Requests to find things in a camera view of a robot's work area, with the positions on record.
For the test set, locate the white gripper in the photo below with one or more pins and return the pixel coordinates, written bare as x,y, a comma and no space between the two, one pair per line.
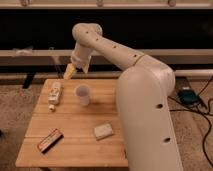
80,58

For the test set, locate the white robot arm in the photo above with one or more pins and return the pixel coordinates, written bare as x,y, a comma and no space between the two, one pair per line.
141,99

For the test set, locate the white tube with cap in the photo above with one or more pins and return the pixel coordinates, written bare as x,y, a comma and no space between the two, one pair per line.
54,95

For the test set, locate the wooden table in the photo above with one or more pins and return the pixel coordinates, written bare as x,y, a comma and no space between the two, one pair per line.
78,147

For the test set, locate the beige sponge block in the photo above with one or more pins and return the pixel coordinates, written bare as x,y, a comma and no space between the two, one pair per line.
103,131

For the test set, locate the red black flat box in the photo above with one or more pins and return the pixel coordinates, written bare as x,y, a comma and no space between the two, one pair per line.
46,143

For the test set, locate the dark power adapter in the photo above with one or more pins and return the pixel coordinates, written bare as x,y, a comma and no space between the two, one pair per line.
188,96

